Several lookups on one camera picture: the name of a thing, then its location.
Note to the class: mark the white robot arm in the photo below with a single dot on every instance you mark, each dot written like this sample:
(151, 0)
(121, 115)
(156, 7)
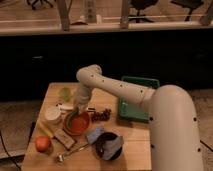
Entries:
(174, 132)

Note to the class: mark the yellow banana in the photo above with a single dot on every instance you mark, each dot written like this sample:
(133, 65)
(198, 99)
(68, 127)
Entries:
(45, 130)

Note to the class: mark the green pepper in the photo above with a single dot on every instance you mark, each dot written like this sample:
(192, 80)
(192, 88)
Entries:
(71, 116)

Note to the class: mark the blue grey cloth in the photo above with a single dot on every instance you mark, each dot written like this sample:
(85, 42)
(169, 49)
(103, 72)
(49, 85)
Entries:
(111, 148)

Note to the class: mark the metal fork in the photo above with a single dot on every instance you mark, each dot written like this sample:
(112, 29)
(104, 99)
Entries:
(61, 157)

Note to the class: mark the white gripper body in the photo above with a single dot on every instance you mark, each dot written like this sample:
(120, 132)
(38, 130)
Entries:
(82, 95)

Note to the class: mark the dark bowl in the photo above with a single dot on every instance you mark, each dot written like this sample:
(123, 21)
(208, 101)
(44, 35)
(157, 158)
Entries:
(101, 141)

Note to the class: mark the dark grape bunch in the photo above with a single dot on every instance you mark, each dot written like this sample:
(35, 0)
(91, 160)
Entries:
(101, 116)

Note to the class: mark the white spoon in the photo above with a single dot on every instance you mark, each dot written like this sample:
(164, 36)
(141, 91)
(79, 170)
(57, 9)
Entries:
(65, 107)

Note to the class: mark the white cup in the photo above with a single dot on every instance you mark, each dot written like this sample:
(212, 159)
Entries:
(52, 115)

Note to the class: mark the red bowl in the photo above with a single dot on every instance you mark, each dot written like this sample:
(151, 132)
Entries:
(78, 125)

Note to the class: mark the brown bread slice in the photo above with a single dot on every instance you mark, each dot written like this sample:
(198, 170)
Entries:
(64, 138)

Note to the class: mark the green tray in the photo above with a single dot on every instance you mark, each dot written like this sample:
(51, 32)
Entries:
(129, 112)

